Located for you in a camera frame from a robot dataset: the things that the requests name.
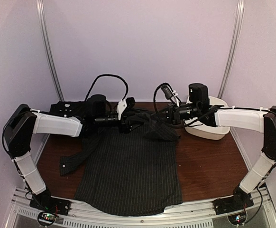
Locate aluminium front rail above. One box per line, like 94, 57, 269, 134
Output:
3, 187, 276, 228

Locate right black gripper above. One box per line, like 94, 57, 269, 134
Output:
151, 103, 200, 125

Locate left circuit board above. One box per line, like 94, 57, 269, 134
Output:
37, 211, 57, 227

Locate circuit board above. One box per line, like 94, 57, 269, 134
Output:
228, 212, 247, 226
37, 211, 57, 227

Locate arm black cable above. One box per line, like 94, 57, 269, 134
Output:
84, 74, 129, 103
152, 82, 214, 126

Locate black pinstriped long sleeve shirt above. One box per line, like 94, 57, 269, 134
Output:
60, 112, 183, 216

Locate right aluminium post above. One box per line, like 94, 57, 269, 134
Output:
218, 0, 245, 99

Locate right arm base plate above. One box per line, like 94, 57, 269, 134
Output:
212, 196, 254, 215

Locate left aluminium post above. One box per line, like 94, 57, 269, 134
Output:
36, 0, 64, 101

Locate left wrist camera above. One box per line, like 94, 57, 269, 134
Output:
116, 97, 136, 120

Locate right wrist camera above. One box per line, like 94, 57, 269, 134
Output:
160, 84, 182, 107

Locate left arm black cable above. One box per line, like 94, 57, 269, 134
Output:
84, 74, 129, 103

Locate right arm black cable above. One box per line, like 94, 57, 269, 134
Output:
152, 82, 214, 126

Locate stack of folded shirts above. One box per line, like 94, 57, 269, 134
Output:
49, 101, 91, 118

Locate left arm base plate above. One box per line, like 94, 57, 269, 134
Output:
29, 194, 71, 216

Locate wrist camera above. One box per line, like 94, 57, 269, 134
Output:
160, 84, 182, 107
116, 97, 136, 120

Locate right circuit board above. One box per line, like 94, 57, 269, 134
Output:
228, 212, 247, 226

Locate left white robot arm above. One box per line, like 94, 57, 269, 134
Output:
1, 94, 135, 211

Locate white plastic tub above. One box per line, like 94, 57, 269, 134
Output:
184, 96, 230, 140

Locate aluminium post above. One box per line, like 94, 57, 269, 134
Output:
36, 0, 64, 101
218, 0, 245, 99

